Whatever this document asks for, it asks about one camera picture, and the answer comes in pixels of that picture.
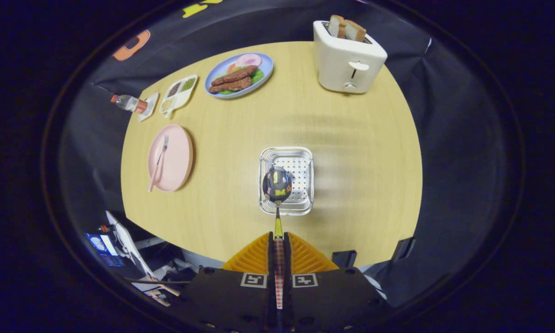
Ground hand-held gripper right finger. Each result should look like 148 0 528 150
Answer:
282 232 391 333

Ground toast bread slice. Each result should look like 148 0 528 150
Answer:
344 19 367 42
328 15 347 38

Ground black bracket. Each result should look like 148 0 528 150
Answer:
393 237 417 262
331 250 357 269

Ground brown grilled meat strip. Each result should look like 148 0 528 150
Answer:
209 77 252 93
211 65 258 86

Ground green lettuce leaves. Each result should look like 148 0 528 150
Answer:
217 65 265 95

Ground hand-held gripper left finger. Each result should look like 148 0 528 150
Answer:
180 232 278 333

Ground small white tray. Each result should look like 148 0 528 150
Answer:
137 92 159 122

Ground fork with checked handle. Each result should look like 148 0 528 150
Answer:
148 135 169 192

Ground black backdrop cloth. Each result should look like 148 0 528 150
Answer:
57 0 509 308

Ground black cable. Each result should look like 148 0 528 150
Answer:
125 277 191 285

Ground pink plate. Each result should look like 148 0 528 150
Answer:
148 124 194 192

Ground clear bottle with red cap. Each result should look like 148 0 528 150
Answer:
111 94 148 114

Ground blue plate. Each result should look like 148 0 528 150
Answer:
204 52 274 99

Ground blue lit screen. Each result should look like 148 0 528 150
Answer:
85 233 125 267

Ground pink ham slice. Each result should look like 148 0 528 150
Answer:
233 54 262 68

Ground white divided spice tray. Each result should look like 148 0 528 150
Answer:
159 75 198 118

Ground white curved frame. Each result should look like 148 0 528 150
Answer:
105 210 157 283

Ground clear perforated drain basket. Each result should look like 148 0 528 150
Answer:
259 147 314 216

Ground white toaster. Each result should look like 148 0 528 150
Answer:
313 20 388 94

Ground wooden stick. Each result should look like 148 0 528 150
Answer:
143 286 181 307

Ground spoon with checked handle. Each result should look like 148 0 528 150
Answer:
262 166 293 309

